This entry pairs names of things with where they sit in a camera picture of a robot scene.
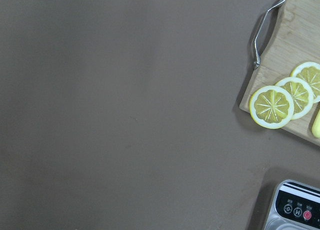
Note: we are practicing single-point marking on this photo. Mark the wooden cutting board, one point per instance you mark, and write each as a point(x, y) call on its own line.
point(295, 39)

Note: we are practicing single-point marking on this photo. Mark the lemon slice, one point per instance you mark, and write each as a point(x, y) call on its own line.
point(271, 107)
point(309, 72)
point(301, 93)

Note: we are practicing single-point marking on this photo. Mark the silver kitchen scale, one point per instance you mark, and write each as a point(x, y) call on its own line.
point(295, 205)

